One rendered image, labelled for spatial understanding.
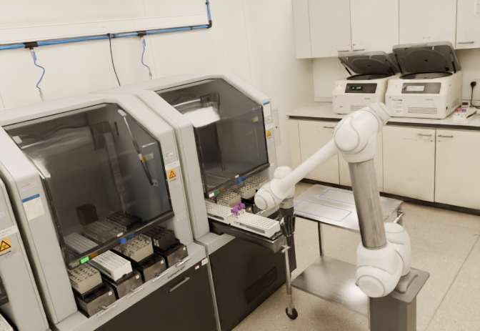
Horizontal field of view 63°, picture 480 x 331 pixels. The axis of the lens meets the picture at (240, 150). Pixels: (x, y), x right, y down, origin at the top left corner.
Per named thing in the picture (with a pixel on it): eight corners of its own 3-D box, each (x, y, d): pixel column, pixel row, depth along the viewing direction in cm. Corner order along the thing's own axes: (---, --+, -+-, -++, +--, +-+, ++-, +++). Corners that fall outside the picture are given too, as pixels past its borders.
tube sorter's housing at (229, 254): (133, 289, 322) (86, 92, 276) (207, 243, 380) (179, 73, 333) (225, 347, 251) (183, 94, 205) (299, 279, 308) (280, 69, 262)
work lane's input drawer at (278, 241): (191, 224, 258) (188, 211, 255) (206, 216, 267) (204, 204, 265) (281, 256, 209) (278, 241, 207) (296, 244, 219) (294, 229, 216)
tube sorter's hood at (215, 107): (157, 185, 271) (139, 93, 253) (219, 158, 313) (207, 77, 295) (208, 199, 237) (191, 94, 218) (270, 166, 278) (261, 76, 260)
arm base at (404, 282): (422, 269, 189) (422, 259, 188) (404, 294, 174) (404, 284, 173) (384, 259, 202) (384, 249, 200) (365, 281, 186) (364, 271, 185)
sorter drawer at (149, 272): (82, 246, 247) (78, 234, 244) (102, 236, 256) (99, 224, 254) (150, 286, 198) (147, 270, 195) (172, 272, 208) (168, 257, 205)
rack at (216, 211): (195, 215, 255) (193, 206, 253) (206, 209, 262) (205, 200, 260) (228, 226, 235) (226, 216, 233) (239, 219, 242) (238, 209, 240)
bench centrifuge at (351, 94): (331, 114, 437) (328, 55, 418) (358, 103, 478) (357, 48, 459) (380, 117, 398) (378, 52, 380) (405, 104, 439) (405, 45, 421)
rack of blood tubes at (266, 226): (230, 226, 234) (228, 217, 232) (241, 219, 241) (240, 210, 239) (269, 239, 214) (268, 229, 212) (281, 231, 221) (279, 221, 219)
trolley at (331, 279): (285, 317, 270) (273, 208, 247) (321, 282, 302) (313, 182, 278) (379, 363, 225) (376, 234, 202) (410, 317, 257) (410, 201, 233)
